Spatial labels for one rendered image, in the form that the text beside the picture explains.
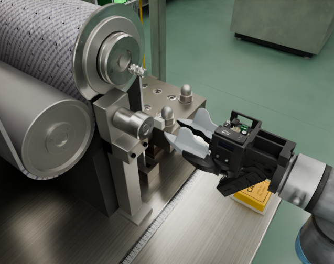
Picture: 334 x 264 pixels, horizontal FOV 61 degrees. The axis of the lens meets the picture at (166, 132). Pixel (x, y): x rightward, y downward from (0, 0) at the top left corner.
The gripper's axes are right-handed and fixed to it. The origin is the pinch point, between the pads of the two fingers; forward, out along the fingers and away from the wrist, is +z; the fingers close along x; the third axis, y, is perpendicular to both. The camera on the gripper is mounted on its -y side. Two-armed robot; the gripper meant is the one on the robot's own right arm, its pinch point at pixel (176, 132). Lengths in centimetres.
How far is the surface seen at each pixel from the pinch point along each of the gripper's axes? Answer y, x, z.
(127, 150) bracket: 5.0, 11.8, 1.3
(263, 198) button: -16.7, -7.7, -18.0
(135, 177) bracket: -6.6, 9.1, 3.3
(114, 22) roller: 21.2, 5.2, 7.0
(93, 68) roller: 16.7, 10.4, 7.0
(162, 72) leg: -45, -72, 56
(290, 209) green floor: -111, -78, -29
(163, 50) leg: -33, -73, 56
